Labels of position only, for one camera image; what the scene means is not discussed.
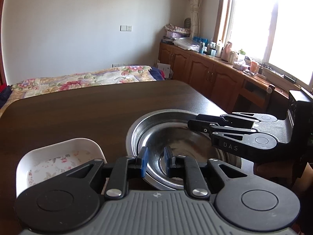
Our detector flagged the floral bed cover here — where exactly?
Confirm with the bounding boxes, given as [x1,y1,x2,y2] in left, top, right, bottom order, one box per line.
[9,65,156,101]

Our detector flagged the white floral square plate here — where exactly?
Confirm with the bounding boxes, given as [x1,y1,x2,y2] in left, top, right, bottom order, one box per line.
[15,138,106,196]

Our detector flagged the pink bottle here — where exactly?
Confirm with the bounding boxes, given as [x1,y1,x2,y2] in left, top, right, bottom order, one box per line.
[221,41,232,61]

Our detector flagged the patterned curtain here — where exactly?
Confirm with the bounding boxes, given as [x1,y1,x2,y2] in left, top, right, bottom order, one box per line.
[190,0,202,38]

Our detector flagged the blue blanket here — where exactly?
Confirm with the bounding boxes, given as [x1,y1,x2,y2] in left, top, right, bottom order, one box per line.
[149,67,165,81]

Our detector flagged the large steel bowl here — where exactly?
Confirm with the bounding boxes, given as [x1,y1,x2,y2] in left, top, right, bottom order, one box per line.
[126,109,254,190]

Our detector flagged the wooden cabinet row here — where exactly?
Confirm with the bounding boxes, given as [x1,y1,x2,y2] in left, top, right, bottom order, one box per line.
[158,42,288,119]

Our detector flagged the stack of papers and boxes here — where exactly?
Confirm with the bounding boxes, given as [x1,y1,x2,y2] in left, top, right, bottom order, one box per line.
[161,23,191,45]

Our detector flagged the white wall switch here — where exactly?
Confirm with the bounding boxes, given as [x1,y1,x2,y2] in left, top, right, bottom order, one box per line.
[120,25,133,32]

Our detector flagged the white cardboard box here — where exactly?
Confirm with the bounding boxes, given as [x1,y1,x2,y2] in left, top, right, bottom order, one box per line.
[154,60,171,79]

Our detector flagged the window frame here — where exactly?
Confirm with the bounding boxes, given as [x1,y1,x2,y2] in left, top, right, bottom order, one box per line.
[213,0,231,42]

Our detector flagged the medium steel bowl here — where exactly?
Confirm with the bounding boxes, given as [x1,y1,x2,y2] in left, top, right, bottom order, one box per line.
[137,122,241,190]

